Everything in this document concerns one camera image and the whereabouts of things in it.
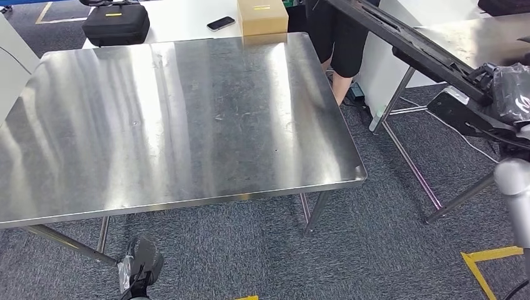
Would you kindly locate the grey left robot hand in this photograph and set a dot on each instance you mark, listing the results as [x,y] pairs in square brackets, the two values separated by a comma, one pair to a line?
[143,261]

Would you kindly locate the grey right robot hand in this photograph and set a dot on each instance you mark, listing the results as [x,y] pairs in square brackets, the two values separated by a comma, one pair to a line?
[513,91]

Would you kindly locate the black plastic plate part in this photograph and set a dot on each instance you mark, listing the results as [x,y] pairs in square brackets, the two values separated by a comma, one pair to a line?
[397,37]

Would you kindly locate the stainless steel table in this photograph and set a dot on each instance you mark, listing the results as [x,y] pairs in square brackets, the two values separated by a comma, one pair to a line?
[476,41]
[186,124]

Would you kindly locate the black carrying case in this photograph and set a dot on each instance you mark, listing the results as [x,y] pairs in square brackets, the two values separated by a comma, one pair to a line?
[505,6]
[116,27]

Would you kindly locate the yellow floor tape square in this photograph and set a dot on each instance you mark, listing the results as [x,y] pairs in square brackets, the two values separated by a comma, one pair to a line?
[246,297]
[476,265]

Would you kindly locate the white partition panel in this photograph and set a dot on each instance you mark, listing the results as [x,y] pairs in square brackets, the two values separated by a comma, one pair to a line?
[381,62]

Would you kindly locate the pale plastic bottle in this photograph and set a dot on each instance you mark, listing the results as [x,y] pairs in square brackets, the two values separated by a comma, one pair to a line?
[376,121]

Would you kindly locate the black power strip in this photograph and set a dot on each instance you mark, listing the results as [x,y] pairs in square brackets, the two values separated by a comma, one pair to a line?
[356,93]

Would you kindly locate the person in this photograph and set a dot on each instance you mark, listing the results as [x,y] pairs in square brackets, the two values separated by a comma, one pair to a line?
[343,49]

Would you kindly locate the white cabinet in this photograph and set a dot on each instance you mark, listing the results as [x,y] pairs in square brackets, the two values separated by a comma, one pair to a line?
[12,62]

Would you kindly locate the black smartphone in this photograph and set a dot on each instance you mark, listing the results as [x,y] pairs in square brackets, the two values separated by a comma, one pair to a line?
[220,23]

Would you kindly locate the brown cardboard box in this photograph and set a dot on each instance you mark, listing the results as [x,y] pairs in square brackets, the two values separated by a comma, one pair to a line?
[263,20]

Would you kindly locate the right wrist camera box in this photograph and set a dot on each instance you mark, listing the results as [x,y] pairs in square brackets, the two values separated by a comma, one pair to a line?
[455,112]

